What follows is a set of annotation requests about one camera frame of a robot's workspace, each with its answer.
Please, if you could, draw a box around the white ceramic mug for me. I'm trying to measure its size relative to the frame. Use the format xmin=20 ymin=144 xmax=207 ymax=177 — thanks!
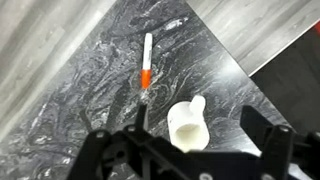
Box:
xmin=167 ymin=94 xmax=211 ymax=154

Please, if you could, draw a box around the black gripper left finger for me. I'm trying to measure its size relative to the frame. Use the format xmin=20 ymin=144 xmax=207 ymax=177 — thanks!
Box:
xmin=66 ymin=104 xmax=150 ymax=180

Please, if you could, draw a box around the white marker with orange cap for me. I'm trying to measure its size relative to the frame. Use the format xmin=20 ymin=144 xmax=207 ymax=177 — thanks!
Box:
xmin=139 ymin=32 xmax=154 ymax=101

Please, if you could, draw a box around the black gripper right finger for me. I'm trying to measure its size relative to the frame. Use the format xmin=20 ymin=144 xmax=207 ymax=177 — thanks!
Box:
xmin=239 ymin=105 xmax=302 ymax=180

